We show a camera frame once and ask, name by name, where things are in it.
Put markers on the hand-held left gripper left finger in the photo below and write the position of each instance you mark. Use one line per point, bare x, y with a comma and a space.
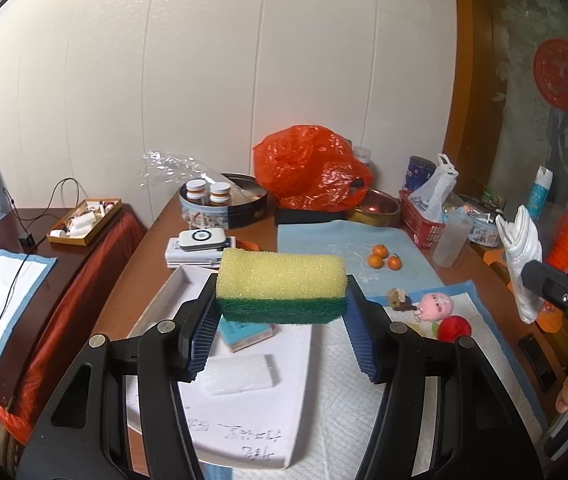
204, 330

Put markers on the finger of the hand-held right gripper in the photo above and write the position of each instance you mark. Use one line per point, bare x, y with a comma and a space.
553, 285

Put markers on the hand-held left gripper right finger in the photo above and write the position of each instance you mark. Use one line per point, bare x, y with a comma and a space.
361, 335

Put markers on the white glove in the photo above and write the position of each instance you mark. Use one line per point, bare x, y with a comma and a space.
523, 260

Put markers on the shallow white box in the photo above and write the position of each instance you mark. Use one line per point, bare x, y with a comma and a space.
264, 360

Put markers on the pink plush doll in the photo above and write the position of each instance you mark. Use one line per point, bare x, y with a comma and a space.
436, 306

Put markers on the yellow green sponge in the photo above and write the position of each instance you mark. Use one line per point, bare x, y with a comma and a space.
279, 275

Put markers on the small blue paper box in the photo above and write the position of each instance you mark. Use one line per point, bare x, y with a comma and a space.
244, 332

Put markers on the small doll figure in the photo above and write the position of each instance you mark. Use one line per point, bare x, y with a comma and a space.
401, 299

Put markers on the white foam piece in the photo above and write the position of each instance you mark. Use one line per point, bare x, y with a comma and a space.
244, 375

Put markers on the black phone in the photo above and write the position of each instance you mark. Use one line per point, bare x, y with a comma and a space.
536, 360

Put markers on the stack of white devices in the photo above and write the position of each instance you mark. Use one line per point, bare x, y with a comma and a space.
189, 259

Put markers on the small tangerine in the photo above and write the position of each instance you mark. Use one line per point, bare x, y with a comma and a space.
393, 262
375, 260
379, 250

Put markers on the white quilted absorbent pad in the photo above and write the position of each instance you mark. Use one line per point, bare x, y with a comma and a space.
339, 410

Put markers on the round cookie tin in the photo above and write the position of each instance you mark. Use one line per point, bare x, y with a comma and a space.
483, 234

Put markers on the white power bank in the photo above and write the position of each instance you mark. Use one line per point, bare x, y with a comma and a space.
201, 239

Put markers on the blue spray can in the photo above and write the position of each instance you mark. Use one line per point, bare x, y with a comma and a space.
538, 195

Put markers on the red ball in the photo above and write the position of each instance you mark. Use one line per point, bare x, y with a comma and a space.
454, 329

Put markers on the light blue cloth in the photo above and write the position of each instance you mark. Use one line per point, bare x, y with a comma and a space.
324, 245

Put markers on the clear plastic measuring cup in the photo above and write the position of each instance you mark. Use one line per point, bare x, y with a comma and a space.
451, 242

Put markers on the large round printed tin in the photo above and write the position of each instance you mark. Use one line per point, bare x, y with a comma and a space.
204, 215

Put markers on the red plastic basket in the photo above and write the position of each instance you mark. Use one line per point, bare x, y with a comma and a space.
421, 230

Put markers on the gold metal bowl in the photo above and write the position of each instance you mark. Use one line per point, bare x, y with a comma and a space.
376, 207

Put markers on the black flat box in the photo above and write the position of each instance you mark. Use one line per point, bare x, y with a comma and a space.
304, 216

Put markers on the side table with red cloth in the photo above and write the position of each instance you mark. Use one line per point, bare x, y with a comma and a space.
79, 285

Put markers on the brown pill bottle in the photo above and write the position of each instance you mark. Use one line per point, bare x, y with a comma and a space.
196, 192
220, 193

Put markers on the white plastic bag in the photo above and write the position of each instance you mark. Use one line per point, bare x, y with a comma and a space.
433, 195

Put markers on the wooden tray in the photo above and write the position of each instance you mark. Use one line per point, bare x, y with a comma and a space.
89, 230

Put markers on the clear plastic wrap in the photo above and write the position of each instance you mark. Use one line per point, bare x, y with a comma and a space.
174, 165

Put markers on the orange plastic bag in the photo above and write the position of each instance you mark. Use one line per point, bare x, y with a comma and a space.
309, 165

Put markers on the frosted floral glass panel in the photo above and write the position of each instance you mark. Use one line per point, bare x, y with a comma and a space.
513, 110

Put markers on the red paper-cut decoration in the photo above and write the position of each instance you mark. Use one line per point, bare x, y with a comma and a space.
561, 72

